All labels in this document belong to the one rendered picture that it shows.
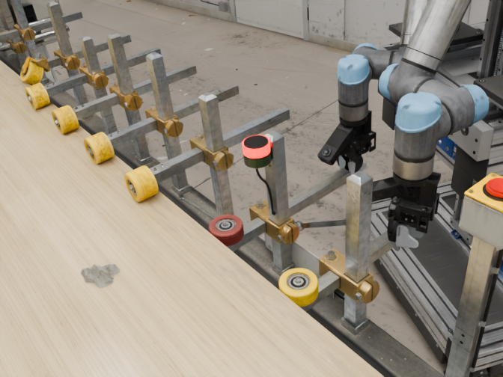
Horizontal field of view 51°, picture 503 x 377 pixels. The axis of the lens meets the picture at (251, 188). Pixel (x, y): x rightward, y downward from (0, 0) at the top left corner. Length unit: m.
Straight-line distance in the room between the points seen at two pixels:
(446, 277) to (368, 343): 0.92
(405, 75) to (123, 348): 0.76
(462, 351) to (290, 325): 0.31
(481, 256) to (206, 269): 0.56
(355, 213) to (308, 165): 2.03
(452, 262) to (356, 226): 1.17
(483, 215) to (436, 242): 1.45
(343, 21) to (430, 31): 3.36
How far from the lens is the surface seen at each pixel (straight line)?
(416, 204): 1.09
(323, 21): 4.60
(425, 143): 1.00
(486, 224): 0.83
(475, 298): 0.95
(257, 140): 1.14
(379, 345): 1.26
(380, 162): 3.08
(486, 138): 1.45
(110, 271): 1.20
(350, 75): 1.32
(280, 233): 1.28
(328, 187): 1.43
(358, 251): 1.09
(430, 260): 2.18
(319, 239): 2.55
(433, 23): 1.13
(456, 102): 1.05
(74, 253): 1.29
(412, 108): 0.97
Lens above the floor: 1.70
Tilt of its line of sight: 36 degrees down
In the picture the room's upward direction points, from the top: 6 degrees counter-clockwise
